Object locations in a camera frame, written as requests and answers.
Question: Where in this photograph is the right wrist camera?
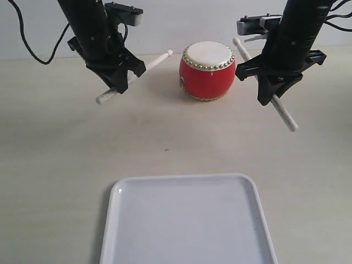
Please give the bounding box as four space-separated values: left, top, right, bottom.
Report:
236 14 282 36

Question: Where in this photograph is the white wooden drumstick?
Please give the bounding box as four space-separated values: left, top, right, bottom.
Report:
96 49 173 105
232 37 299 132

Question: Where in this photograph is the white rectangular plastic tray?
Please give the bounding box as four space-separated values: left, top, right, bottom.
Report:
100 173 277 263

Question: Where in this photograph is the small red drum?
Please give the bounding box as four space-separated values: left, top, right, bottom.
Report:
179 41 236 101

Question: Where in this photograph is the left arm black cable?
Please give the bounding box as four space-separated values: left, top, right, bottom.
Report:
8 0 130 65

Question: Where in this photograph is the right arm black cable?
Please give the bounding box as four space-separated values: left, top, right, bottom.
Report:
324 0 352 31

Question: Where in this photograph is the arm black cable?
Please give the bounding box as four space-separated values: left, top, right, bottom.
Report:
324 0 352 31
8 0 130 65

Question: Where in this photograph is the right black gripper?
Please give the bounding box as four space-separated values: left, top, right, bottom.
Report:
235 34 326 106

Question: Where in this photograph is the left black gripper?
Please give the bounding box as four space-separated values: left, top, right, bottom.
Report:
67 16 146 94

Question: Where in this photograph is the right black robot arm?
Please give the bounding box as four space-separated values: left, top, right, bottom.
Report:
235 1 333 106

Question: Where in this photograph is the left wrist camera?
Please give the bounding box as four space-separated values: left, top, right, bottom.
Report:
104 2 144 26

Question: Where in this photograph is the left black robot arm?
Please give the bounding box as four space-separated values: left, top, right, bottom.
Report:
59 0 146 94

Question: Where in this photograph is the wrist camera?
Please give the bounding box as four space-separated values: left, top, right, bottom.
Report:
236 14 282 36
104 2 144 26

